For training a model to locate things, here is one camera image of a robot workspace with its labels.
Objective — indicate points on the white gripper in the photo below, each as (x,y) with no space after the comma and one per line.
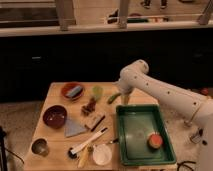
(125,90)

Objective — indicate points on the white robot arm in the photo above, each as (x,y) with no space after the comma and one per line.
(195,107)

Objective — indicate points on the grey sponge in bowl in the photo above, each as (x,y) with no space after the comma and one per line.
(74,91)

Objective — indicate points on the orange bowl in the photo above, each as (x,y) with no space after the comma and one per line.
(68,86)

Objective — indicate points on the dark purple bowl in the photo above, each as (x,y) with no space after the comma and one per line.
(55,116)

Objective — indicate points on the green plastic tray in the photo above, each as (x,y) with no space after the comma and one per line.
(135,124)

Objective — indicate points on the beige block with black stripe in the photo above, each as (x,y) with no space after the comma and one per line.
(93,121)

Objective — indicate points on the brown pinecone toy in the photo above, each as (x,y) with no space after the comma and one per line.
(89,108)

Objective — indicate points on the orange round toy food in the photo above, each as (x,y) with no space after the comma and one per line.
(155,141)

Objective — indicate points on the grey triangular cloth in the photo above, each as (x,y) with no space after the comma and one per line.
(73,128)

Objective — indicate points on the white round dish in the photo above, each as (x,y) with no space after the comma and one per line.
(102,154)

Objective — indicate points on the yellow banana toy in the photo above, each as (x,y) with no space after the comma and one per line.
(83,157)

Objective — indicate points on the small metal cup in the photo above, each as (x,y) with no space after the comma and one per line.
(40,147)

